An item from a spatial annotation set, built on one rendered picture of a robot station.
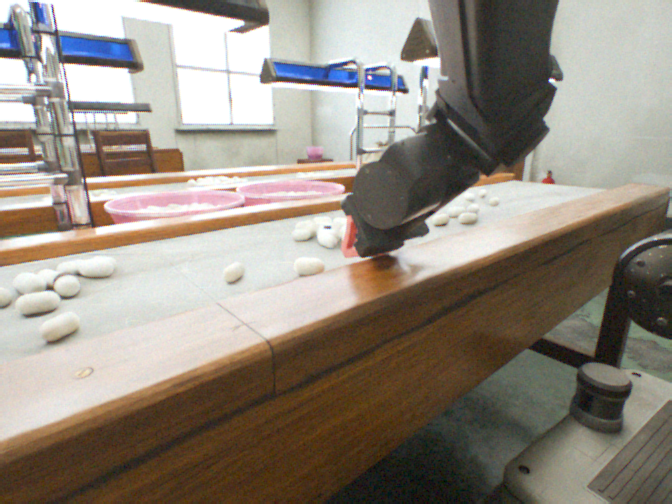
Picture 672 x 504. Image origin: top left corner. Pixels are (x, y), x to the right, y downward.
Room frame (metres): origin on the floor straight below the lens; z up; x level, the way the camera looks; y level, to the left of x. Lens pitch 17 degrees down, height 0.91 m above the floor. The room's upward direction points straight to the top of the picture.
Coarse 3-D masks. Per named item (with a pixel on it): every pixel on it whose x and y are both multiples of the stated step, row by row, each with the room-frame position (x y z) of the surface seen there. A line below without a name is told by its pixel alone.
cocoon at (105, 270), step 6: (84, 264) 0.43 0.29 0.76; (90, 264) 0.43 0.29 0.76; (96, 264) 0.43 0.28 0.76; (102, 264) 0.43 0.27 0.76; (108, 264) 0.44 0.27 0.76; (84, 270) 0.43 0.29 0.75; (90, 270) 0.43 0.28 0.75; (96, 270) 0.43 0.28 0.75; (102, 270) 0.43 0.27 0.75; (108, 270) 0.43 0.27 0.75; (90, 276) 0.43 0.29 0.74; (96, 276) 0.43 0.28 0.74; (102, 276) 0.43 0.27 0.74
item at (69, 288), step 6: (66, 276) 0.38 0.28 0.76; (72, 276) 0.39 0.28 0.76; (60, 282) 0.38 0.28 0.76; (66, 282) 0.38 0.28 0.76; (72, 282) 0.38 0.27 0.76; (78, 282) 0.39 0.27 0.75; (60, 288) 0.37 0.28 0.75; (66, 288) 0.37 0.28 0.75; (72, 288) 0.38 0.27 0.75; (78, 288) 0.38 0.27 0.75; (60, 294) 0.37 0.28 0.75; (66, 294) 0.37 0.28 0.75; (72, 294) 0.38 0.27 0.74
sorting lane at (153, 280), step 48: (528, 192) 1.10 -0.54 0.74; (576, 192) 1.10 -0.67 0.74; (192, 240) 0.60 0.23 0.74; (240, 240) 0.60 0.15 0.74; (288, 240) 0.60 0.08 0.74; (48, 288) 0.40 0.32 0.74; (96, 288) 0.40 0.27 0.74; (144, 288) 0.40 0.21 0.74; (192, 288) 0.40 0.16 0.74; (240, 288) 0.40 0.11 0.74; (0, 336) 0.30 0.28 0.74; (96, 336) 0.30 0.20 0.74
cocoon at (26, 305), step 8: (24, 296) 0.34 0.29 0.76; (32, 296) 0.34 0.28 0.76; (40, 296) 0.34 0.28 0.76; (48, 296) 0.34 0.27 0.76; (56, 296) 0.35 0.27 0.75; (16, 304) 0.33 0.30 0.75; (24, 304) 0.33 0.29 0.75; (32, 304) 0.34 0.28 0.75; (40, 304) 0.34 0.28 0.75; (48, 304) 0.34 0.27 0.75; (56, 304) 0.35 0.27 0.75; (24, 312) 0.33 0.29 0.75; (32, 312) 0.34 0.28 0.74
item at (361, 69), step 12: (336, 60) 1.38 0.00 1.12; (348, 60) 1.33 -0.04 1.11; (360, 60) 1.30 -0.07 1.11; (360, 72) 1.29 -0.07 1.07; (396, 72) 1.40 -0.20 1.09; (360, 84) 1.29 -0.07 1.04; (396, 84) 1.40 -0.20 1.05; (360, 96) 1.29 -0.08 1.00; (396, 96) 1.41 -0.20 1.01; (360, 108) 1.29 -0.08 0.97; (360, 120) 1.29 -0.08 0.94; (360, 132) 1.29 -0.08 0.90; (360, 144) 1.30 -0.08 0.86; (360, 156) 1.30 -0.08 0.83
